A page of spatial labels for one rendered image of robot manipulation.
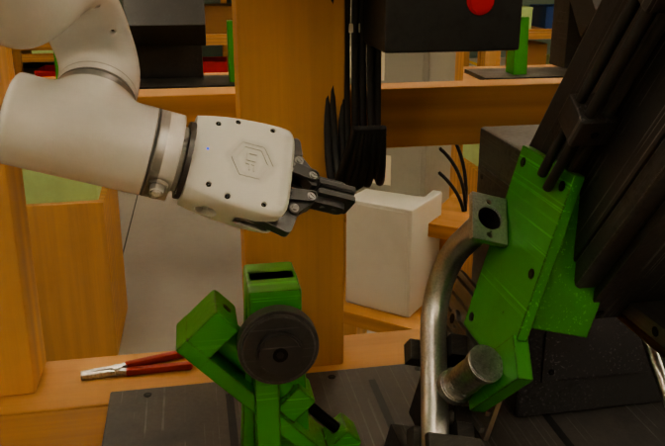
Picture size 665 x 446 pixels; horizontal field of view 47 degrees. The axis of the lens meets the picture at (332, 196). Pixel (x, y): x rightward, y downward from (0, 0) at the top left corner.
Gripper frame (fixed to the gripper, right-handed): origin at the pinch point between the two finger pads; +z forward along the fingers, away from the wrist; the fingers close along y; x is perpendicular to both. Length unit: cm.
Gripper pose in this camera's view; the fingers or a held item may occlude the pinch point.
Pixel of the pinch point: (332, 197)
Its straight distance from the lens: 77.7
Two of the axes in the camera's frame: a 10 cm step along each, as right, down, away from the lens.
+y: 0.6, -8.7, 4.9
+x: -3.6, 4.3, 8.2
